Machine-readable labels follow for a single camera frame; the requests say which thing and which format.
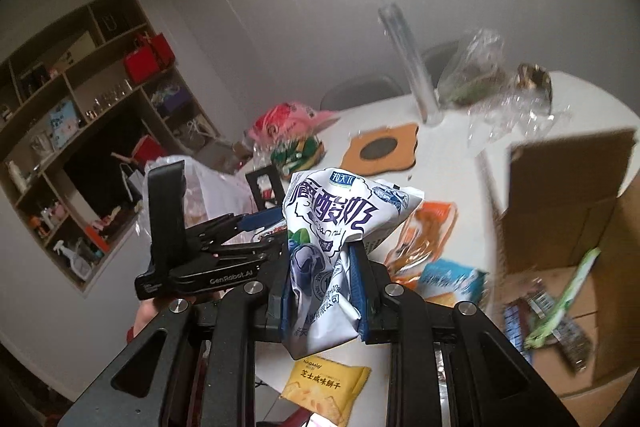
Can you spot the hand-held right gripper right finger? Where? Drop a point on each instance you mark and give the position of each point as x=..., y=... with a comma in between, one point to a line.
x=360, y=297

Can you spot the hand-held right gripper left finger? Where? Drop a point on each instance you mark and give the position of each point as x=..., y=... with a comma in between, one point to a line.
x=282, y=297

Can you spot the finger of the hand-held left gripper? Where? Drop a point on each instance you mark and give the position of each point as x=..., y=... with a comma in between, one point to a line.
x=260, y=219
x=240, y=249

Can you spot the white blue yogurt pouch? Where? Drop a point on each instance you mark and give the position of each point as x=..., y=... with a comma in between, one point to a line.
x=330, y=217

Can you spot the blue cracker packet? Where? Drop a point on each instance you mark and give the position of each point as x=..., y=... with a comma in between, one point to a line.
x=450, y=282

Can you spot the yellow cracker packet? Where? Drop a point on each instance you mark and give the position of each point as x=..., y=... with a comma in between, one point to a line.
x=325, y=382

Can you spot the orange window snack packet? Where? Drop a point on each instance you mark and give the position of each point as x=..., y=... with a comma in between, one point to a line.
x=430, y=222

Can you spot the blue chocolate bar wrapper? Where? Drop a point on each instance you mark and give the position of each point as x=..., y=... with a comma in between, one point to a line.
x=517, y=322

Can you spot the green white snack packet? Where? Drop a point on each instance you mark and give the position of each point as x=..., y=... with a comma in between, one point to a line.
x=575, y=292

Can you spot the dark nut bar packet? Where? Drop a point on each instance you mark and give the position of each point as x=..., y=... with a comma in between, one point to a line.
x=575, y=339

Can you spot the cardboard box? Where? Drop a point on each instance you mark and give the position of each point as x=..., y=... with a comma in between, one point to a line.
x=550, y=187

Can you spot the person's left hand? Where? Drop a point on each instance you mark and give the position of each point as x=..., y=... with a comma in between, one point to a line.
x=150, y=314

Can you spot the black phone stand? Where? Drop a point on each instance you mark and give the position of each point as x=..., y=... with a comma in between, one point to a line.
x=250, y=192

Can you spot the white paper bag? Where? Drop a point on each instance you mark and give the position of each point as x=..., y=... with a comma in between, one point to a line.
x=132, y=182

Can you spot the white plastic bag red print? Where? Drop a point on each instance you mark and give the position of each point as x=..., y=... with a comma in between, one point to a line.
x=215, y=192

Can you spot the red box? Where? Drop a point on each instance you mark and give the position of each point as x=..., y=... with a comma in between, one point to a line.
x=150, y=149

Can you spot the green snack bag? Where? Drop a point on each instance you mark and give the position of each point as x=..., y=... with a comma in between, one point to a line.
x=300, y=152

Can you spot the white spray bottle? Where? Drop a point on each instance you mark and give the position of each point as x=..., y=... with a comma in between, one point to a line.
x=75, y=264

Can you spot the pink plastic bag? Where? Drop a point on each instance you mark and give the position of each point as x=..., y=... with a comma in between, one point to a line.
x=285, y=119

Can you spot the purple box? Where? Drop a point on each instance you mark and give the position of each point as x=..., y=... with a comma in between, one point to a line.
x=172, y=102

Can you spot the wooden coaster dark centre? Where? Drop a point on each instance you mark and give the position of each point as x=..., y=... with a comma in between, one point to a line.
x=357, y=144

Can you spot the row of small glasses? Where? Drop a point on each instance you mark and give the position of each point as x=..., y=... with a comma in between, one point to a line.
x=107, y=99

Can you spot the blue picture box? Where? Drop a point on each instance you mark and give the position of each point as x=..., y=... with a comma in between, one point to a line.
x=65, y=119

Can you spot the red gift bag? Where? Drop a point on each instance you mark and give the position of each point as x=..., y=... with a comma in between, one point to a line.
x=162, y=49
x=140, y=67

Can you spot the grey chair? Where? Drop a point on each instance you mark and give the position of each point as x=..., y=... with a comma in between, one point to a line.
x=360, y=92
x=435, y=57

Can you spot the wooden shelf unit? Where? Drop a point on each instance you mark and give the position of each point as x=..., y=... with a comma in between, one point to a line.
x=87, y=42

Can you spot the clear plastic roll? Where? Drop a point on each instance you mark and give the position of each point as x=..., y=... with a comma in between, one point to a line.
x=412, y=67

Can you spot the crumpled clear plastic wrap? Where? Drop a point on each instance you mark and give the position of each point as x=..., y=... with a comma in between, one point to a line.
x=500, y=117

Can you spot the clear bag of greens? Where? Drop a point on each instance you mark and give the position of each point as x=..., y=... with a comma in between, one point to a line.
x=475, y=77

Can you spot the brown pastry pack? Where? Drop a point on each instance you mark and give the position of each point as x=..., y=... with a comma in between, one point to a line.
x=532, y=77

